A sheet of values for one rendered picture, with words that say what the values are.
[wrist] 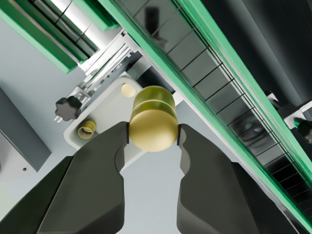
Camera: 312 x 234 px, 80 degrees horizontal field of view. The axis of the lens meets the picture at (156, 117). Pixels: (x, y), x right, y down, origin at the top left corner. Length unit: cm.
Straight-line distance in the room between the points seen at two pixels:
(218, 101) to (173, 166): 32
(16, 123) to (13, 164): 11
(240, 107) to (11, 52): 52
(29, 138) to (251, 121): 55
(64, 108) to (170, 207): 62
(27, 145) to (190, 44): 48
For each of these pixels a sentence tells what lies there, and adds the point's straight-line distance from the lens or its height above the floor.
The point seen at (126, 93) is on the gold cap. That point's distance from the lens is 42.
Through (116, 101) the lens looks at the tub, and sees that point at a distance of 49.
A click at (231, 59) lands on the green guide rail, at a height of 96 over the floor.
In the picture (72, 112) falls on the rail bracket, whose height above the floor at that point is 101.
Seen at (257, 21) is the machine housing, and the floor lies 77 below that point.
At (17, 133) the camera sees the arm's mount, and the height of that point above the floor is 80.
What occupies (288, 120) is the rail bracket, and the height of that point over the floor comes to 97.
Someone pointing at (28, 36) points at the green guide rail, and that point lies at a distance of 28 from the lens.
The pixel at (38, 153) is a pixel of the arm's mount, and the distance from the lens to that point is 62.
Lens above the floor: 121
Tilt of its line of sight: 62 degrees down
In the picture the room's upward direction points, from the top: 178 degrees clockwise
